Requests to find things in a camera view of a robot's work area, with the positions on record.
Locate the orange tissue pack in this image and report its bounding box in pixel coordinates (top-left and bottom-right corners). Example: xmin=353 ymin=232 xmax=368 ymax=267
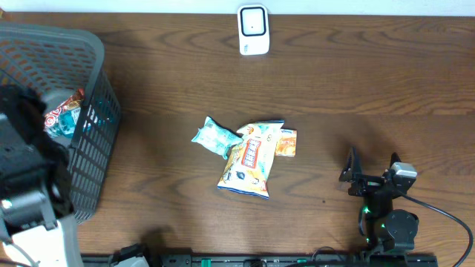
xmin=275 ymin=129 xmax=297 ymax=157

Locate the teal snack packet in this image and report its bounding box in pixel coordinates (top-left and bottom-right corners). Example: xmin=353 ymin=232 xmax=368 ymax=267
xmin=191 ymin=116 xmax=243 ymax=159

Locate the teal mouthwash bottle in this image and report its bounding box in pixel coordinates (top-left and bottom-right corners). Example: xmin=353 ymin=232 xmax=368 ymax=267
xmin=45 ymin=108 xmax=81 ymax=138

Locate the red Top chocolate bar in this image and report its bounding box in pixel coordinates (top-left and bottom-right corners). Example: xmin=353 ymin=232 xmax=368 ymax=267
xmin=45 ymin=88 xmax=85 ymax=128

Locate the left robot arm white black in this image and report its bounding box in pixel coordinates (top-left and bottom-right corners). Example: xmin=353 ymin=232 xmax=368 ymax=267
xmin=1 ymin=85 xmax=83 ymax=267

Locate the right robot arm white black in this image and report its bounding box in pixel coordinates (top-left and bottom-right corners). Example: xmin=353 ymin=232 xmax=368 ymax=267
xmin=338 ymin=147 xmax=419 ymax=259

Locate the white barcode scanner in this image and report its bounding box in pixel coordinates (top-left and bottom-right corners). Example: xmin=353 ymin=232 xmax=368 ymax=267
xmin=237 ymin=4 xmax=270 ymax=56

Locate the yellow chips bag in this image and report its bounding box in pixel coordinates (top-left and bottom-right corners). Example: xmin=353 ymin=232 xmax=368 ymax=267
xmin=217 ymin=120 xmax=284 ymax=199

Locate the grey plastic shopping basket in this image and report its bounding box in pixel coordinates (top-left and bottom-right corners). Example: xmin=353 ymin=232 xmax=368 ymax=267
xmin=1 ymin=22 xmax=121 ymax=223

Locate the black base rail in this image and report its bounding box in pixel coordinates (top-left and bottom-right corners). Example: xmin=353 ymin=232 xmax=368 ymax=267
xmin=81 ymin=253 xmax=439 ymax=267

